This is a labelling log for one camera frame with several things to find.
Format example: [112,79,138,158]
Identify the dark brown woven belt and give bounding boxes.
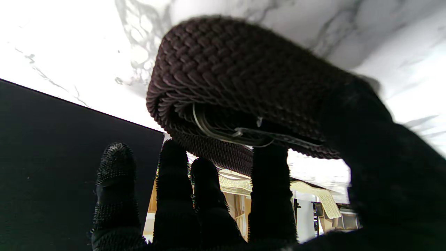
[146,16,382,176]

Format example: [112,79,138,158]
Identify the beige woven belt double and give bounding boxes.
[219,174,343,220]

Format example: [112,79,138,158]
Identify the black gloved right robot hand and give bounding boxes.
[91,80,446,251]

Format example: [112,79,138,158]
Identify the black belt storage box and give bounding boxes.
[0,78,165,251]

